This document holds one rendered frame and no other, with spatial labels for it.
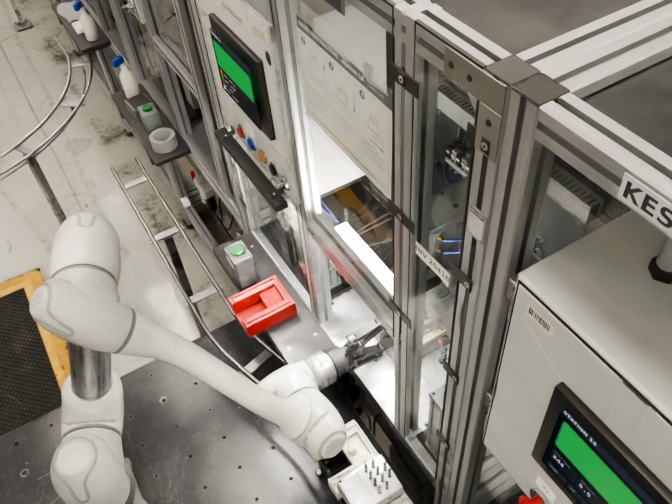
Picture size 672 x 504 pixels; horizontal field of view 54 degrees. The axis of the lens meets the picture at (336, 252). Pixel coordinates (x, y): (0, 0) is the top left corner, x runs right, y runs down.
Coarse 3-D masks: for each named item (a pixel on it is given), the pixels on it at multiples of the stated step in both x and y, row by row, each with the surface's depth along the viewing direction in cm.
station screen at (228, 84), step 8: (216, 40) 147; (224, 48) 144; (216, 56) 152; (232, 56) 141; (240, 64) 139; (224, 72) 152; (248, 72) 137; (224, 80) 155; (232, 80) 149; (224, 88) 158; (232, 88) 152; (240, 88) 146; (232, 96) 155; (240, 96) 149; (240, 104) 152; (248, 104) 146; (248, 112) 149; (256, 112) 144; (256, 120) 146
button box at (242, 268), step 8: (224, 248) 196; (232, 256) 193; (240, 256) 193; (248, 256) 193; (232, 264) 194; (240, 264) 192; (248, 264) 194; (232, 272) 201; (240, 272) 195; (248, 272) 197; (240, 280) 197; (248, 280) 199; (256, 280) 201
